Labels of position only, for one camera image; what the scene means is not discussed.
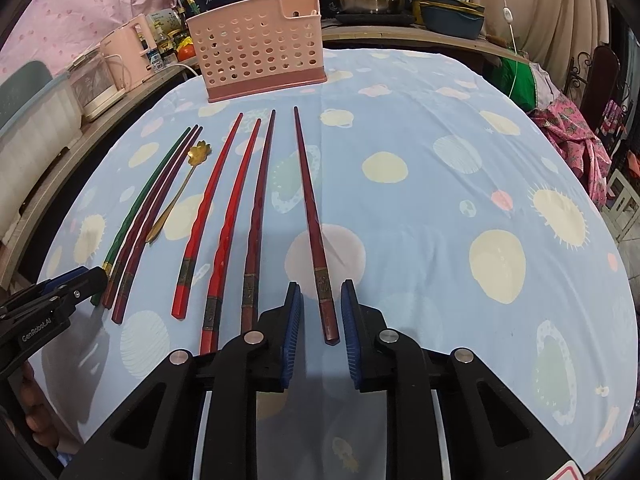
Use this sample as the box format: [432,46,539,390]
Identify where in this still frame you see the pink dotted curtain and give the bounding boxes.
[1,0,176,80]

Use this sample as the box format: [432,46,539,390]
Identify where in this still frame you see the pink electric kettle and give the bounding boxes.
[99,14,156,91]

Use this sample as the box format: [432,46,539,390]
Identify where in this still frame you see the gold flower spoon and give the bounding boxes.
[145,140,212,244]

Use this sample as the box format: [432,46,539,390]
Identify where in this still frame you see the person hand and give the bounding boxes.
[20,362,60,450]

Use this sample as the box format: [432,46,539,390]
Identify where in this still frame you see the pink floral cloth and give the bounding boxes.
[529,94,612,209]

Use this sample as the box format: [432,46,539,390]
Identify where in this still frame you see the white cord with switch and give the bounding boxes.
[489,0,526,101]

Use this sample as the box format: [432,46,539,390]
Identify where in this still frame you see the beige curtain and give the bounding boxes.
[471,0,611,88]

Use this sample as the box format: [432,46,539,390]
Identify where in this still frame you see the stacked yellow blue bowls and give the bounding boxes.
[413,0,485,40]

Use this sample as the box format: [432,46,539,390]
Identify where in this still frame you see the white blender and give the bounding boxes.
[68,48,125,122]

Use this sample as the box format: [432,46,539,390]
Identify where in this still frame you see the dark maroon chopstick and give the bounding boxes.
[100,125,202,310]
[103,125,206,324]

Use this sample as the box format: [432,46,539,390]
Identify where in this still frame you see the pink perforated utensil holder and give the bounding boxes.
[186,0,328,103]

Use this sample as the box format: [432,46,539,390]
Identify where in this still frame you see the red tomato left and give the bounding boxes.
[177,44,196,62]

